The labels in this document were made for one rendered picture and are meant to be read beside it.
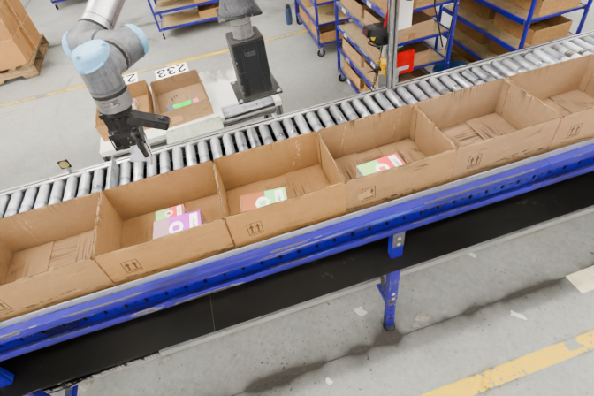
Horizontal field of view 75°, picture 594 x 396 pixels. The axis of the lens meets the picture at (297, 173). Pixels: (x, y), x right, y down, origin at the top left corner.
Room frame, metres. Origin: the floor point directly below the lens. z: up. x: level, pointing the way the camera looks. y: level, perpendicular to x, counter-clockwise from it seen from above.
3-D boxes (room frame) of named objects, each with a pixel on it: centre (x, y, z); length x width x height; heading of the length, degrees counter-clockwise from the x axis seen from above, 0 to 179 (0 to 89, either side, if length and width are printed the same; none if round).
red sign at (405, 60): (1.83, -0.65, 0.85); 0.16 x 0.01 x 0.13; 99
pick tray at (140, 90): (1.95, 0.90, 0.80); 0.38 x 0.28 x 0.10; 13
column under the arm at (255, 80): (2.02, 0.15, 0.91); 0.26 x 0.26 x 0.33; 12
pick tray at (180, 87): (1.97, 0.58, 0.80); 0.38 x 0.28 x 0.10; 15
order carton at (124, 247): (0.89, 0.46, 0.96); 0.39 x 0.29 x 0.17; 99
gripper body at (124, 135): (0.93, 0.46, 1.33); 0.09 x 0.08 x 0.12; 101
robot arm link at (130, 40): (1.05, 0.41, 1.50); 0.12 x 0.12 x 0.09; 66
